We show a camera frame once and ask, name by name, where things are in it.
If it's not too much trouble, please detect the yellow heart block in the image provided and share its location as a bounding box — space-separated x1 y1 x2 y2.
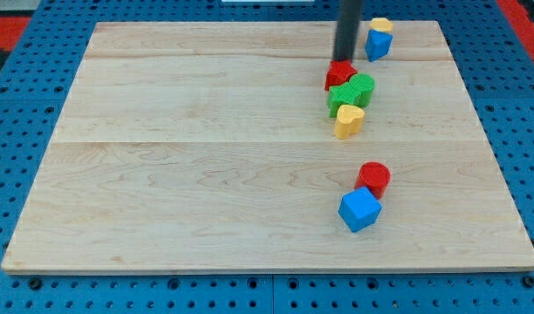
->
334 105 366 140

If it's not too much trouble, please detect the blue triangle block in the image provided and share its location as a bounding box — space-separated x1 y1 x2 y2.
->
365 30 393 62

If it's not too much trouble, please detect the wooden board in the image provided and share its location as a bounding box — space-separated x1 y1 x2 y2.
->
1 21 534 275

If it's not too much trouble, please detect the green star block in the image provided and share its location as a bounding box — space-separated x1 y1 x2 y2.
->
327 82 361 118

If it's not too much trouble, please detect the blue cube block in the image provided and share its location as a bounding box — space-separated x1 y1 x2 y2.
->
338 187 382 232

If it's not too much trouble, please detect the red cylinder block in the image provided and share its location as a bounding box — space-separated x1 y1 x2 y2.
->
354 161 392 200

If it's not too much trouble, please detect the red star block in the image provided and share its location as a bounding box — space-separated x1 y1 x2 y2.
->
325 60 358 91

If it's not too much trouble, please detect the green cylinder block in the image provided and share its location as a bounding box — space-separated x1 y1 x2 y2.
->
348 73 375 108

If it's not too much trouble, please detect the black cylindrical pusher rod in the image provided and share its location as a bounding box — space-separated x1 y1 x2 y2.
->
332 0 364 61

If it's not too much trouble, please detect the yellow pentagon block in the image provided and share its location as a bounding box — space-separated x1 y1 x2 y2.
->
369 17 394 34

